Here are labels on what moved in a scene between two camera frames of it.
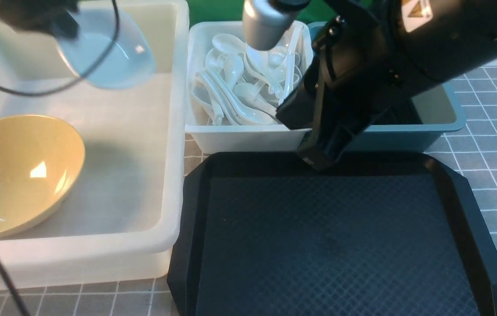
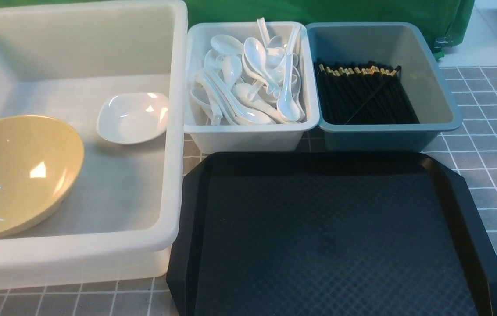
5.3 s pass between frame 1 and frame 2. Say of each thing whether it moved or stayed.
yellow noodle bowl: stayed
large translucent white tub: stayed
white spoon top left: stayed
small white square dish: moved
